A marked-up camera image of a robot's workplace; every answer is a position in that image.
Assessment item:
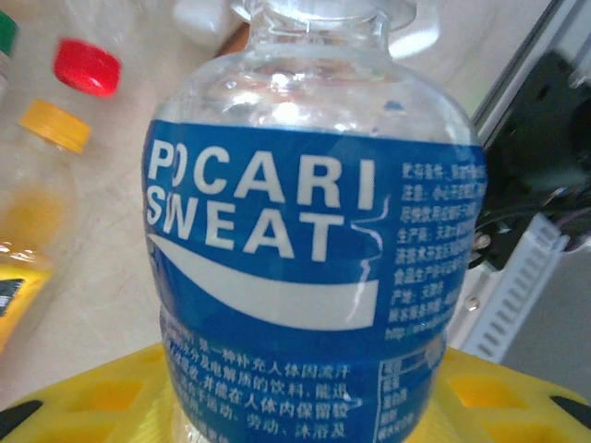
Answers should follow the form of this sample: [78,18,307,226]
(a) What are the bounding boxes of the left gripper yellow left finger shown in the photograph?
[0,343,190,443]

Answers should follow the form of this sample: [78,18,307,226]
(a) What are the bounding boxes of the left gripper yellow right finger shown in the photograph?
[410,346,591,443]

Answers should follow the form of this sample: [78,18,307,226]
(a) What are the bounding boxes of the Pocari Sweat bottle blue label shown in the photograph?
[140,0,490,443]

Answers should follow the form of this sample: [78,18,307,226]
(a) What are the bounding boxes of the yellow cap yellow label bottle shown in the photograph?
[0,99,93,356]

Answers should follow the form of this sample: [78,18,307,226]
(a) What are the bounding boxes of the red cap red white label bottle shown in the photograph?
[50,0,144,100]

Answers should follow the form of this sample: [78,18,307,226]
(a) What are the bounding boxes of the green cap clear bottle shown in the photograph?
[0,11,20,98]

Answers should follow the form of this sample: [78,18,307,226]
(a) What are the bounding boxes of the slotted grey cable duct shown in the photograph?
[461,214,572,364]

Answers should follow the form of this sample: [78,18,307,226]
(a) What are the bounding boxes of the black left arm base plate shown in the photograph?
[470,50,591,271]

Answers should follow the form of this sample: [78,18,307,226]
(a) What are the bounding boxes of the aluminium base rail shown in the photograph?
[470,0,591,139]

